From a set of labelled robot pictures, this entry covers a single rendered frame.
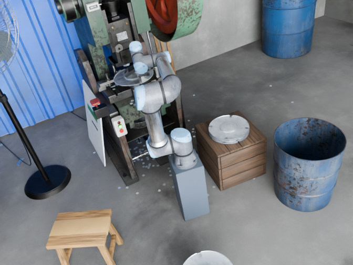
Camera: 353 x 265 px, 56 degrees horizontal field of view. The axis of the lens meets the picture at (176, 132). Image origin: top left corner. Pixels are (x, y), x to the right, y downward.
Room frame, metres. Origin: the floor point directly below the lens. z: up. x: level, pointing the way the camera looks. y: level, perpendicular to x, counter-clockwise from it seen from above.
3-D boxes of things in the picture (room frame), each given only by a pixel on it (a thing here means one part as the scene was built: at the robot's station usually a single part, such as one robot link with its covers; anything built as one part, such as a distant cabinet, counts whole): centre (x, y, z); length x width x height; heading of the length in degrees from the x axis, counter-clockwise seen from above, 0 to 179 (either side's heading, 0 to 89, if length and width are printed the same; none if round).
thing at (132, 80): (2.16, 0.23, 0.78); 0.29 x 0.29 x 0.01
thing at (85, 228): (1.28, 0.66, 0.16); 0.34 x 0.24 x 0.34; 82
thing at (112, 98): (2.28, 0.27, 0.68); 0.45 x 0.30 x 0.06; 111
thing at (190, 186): (1.54, -0.02, 0.23); 0.18 x 0.18 x 0.45; 10
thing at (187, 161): (1.54, -0.02, 0.50); 0.15 x 0.15 x 0.10
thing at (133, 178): (2.31, 0.58, 0.45); 0.92 x 0.12 x 0.90; 21
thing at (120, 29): (2.24, 0.26, 1.04); 0.17 x 0.15 x 0.30; 21
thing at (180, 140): (1.54, -0.02, 0.62); 0.13 x 0.12 x 0.14; 96
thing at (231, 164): (1.88, -0.38, 0.18); 0.40 x 0.38 x 0.35; 14
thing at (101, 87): (2.22, 0.43, 0.76); 0.17 x 0.06 x 0.10; 111
